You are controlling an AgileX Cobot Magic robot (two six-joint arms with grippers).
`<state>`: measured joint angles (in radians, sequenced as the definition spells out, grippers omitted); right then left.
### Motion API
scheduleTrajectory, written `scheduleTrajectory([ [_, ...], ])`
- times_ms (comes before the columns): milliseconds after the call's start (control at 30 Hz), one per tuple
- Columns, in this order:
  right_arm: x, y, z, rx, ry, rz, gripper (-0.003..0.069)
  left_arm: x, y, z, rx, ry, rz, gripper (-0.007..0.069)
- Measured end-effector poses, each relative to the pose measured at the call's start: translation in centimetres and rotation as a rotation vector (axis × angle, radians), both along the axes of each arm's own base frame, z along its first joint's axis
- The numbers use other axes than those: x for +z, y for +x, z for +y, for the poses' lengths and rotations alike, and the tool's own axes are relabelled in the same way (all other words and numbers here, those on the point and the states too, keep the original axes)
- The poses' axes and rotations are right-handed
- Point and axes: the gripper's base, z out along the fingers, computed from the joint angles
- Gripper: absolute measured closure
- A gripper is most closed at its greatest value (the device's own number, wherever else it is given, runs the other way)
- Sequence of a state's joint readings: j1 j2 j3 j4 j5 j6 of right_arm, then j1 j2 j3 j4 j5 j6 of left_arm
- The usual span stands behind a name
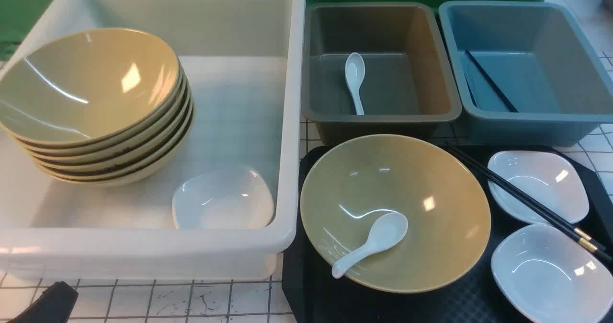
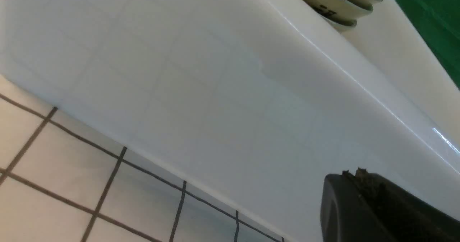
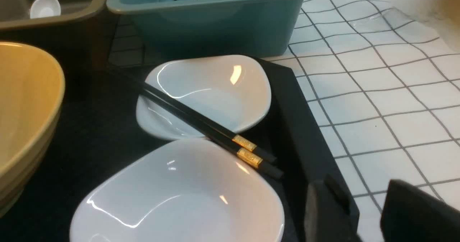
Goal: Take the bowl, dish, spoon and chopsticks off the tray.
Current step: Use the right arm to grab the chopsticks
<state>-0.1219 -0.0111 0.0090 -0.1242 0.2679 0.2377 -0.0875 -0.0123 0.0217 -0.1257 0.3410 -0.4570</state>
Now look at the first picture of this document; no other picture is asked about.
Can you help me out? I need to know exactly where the white ceramic soup spoon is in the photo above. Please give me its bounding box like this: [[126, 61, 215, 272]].
[[331, 212, 408, 279]]

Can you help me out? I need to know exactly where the large white plastic tub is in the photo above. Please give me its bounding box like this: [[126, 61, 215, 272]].
[[1, 0, 305, 282]]

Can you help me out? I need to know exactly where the yellow noodle bowl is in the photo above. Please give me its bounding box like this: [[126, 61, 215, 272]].
[[300, 134, 492, 294]]

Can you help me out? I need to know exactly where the bottom stacked yellow bowl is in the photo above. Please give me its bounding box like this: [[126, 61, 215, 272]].
[[37, 104, 195, 187]]

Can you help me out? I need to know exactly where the white dish in tub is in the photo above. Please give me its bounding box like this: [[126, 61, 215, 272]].
[[171, 164, 274, 231]]

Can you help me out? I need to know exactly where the blue plastic bin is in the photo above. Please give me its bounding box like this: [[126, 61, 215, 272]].
[[438, 0, 613, 147]]

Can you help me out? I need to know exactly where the white spoon in bin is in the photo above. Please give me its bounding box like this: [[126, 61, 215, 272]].
[[344, 52, 365, 115]]

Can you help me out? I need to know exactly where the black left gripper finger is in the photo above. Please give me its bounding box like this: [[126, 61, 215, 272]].
[[8, 281, 79, 323]]

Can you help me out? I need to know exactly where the black chopstick gold tip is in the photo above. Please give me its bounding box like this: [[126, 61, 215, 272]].
[[448, 148, 612, 265], [446, 142, 606, 254]]

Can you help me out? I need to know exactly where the stacked yellow bowl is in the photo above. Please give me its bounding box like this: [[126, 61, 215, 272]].
[[37, 104, 195, 187], [0, 28, 182, 146], [27, 78, 189, 163], [24, 88, 191, 172], [31, 98, 193, 181], [11, 65, 184, 157]]

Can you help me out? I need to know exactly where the top stacked yellow bowl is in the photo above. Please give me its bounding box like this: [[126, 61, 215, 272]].
[[0, 28, 182, 146]]

